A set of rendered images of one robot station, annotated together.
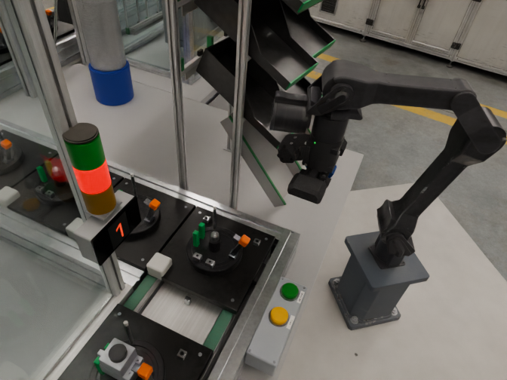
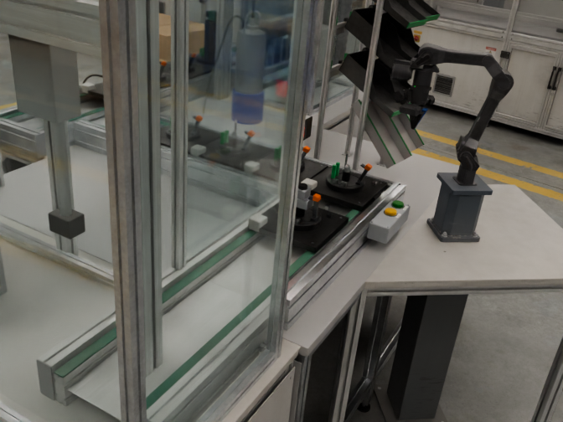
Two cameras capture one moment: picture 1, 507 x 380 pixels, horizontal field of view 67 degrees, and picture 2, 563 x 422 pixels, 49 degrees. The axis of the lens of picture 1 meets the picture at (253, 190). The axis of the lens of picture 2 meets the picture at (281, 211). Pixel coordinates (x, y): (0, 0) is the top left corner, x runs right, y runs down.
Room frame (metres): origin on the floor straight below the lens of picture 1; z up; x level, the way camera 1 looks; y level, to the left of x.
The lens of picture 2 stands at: (-1.47, 0.03, 1.91)
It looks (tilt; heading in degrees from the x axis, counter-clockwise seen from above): 28 degrees down; 8
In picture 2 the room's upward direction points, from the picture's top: 5 degrees clockwise
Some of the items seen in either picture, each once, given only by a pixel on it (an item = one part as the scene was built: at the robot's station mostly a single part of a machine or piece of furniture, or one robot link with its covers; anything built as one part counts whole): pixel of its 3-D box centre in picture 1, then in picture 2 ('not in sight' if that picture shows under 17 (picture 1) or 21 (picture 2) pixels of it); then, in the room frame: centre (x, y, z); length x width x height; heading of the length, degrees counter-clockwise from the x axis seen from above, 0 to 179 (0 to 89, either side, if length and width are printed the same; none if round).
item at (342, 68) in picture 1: (410, 105); (463, 64); (0.56, -0.24, 1.45); 0.29 x 0.08 x 0.11; 89
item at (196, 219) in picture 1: (214, 241); (346, 174); (0.58, 0.08, 1.01); 0.24 x 0.24 x 0.13; 70
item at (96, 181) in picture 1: (92, 173); not in sight; (0.44, 0.26, 1.33); 0.05 x 0.05 x 0.05
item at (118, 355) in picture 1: (115, 357); (298, 194); (0.26, 0.21, 1.06); 0.08 x 0.04 x 0.07; 71
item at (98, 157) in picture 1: (84, 148); not in sight; (0.44, 0.26, 1.38); 0.05 x 0.05 x 0.05
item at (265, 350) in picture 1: (277, 323); (389, 220); (0.43, -0.09, 0.93); 0.21 x 0.07 x 0.06; 160
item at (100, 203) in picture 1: (98, 194); not in sight; (0.44, 0.26, 1.28); 0.05 x 0.05 x 0.05
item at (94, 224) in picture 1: (97, 191); not in sight; (0.44, 0.26, 1.29); 0.12 x 0.05 x 0.25; 160
